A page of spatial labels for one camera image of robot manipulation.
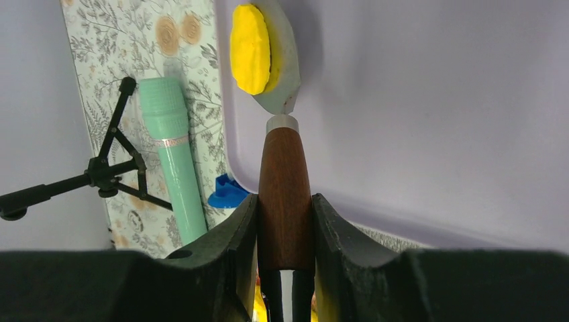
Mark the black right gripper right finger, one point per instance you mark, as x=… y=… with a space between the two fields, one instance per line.
x=357 y=279

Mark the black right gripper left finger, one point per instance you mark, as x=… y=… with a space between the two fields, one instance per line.
x=210 y=279

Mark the metal spatula wooden handle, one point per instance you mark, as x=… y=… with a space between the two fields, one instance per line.
x=285 y=241

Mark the round yellow dough wrapper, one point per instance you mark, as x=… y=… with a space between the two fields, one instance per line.
x=250 y=49

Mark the yellow dough piece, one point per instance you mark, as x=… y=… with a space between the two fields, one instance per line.
x=260 y=312

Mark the black mini tripod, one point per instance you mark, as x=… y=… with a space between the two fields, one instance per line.
x=128 y=177

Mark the purple plastic tray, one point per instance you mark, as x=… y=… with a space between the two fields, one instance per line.
x=444 y=122

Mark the floral tablecloth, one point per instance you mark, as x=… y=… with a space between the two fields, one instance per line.
x=110 y=40

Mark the teal handled tool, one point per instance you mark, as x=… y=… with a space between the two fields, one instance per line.
x=165 y=116

